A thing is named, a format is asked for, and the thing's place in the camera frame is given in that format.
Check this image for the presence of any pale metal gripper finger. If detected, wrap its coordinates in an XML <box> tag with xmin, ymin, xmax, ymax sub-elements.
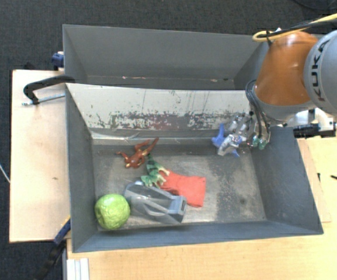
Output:
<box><xmin>225</xmin><ymin>134</ymin><xmax>243</xmax><ymax>146</ymax></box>
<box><xmin>217</xmin><ymin>143</ymin><xmax>239</xmax><ymax>157</ymax></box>

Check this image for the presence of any blue toy animal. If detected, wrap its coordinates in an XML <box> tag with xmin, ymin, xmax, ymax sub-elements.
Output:
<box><xmin>211</xmin><ymin>123</ymin><xmax>241</xmax><ymax>158</ymax></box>

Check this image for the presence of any red cloth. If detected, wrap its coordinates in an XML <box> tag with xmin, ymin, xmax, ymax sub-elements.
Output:
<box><xmin>158</xmin><ymin>169</ymin><xmax>207</xmax><ymax>208</ymax></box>

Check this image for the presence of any green toy lizard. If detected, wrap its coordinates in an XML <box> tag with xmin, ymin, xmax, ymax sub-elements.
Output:
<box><xmin>140</xmin><ymin>153</ymin><xmax>171</xmax><ymax>190</ymax></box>

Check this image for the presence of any grey spray bottle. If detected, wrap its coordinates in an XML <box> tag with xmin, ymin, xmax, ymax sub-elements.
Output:
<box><xmin>123</xmin><ymin>181</ymin><xmax>187</xmax><ymax>225</ymax></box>

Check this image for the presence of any red-brown toy lizard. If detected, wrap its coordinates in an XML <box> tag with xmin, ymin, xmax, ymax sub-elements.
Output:
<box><xmin>116</xmin><ymin>137</ymin><xmax>160</xmax><ymax>169</ymax></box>

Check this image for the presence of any grey metal bin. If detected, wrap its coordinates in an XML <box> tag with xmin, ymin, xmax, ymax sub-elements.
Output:
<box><xmin>62</xmin><ymin>24</ymin><xmax>324</xmax><ymax>253</ymax></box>

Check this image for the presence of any green apple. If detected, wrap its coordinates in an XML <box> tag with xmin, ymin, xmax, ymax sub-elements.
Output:
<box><xmin>94</xmin><ymin>193</ymin><xmax>131</xmax><ymax>231</ymax></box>

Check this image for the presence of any pale wood board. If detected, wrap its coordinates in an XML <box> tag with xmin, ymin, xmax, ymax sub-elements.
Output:
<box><xmin>9</xmin><ymin>69</ymin><xmax>72</xmax><ymax>244</ymax></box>

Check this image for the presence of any black cylinder on white bracket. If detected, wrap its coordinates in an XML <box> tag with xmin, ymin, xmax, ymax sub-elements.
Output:
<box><xmin>287</xmin><ymin>108</ymin><xmax>337</xmax><ymax>139</ymax></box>

